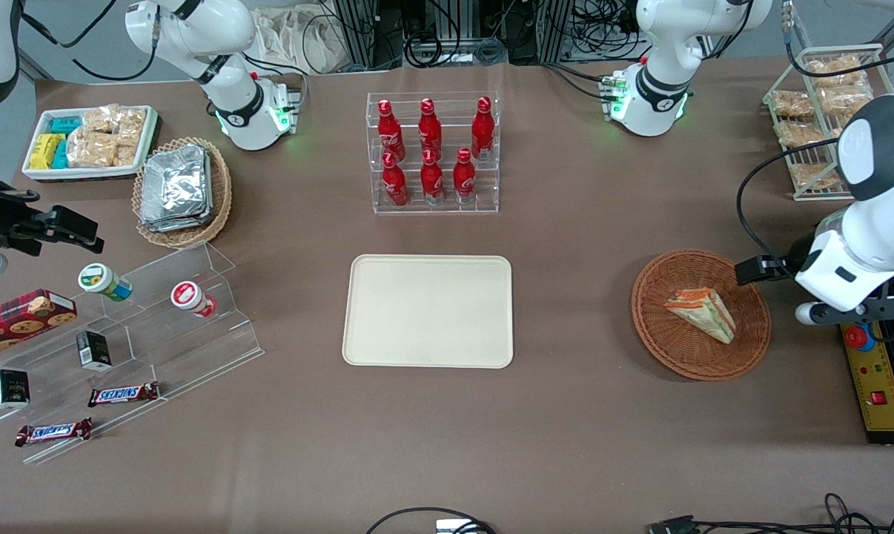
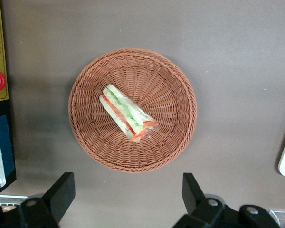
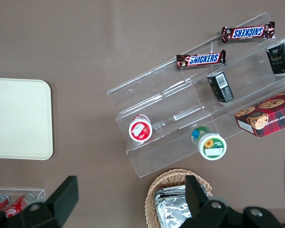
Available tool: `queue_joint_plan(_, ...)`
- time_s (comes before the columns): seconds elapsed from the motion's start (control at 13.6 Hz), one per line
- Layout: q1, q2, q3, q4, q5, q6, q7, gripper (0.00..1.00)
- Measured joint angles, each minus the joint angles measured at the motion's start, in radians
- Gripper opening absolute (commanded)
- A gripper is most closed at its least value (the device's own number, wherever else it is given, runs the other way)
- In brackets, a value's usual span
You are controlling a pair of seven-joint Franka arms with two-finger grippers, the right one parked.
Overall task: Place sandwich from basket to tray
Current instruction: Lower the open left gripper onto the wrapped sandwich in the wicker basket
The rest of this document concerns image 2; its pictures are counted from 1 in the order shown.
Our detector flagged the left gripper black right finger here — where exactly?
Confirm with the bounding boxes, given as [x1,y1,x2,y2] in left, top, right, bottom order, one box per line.
[173,172,226,228]

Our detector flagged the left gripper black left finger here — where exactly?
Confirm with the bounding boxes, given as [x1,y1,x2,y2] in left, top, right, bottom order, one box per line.
[18,172,76,228]

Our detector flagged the triangle sandwich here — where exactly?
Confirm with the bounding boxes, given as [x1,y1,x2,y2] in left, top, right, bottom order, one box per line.
[99,84,159,143]

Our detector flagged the empty brown wicker basket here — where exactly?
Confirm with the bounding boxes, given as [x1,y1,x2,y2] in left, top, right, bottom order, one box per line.
[68,48,198,173]

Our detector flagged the clear acrylic bottle rack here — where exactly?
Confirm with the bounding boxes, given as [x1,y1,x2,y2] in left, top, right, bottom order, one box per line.
[268,209,285,228]

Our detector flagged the black machine with yellow panel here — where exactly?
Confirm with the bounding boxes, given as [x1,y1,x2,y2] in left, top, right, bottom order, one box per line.
[0,0,17,199]

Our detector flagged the white wire rack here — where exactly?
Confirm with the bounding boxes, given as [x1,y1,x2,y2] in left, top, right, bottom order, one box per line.
[0,194,29,213]

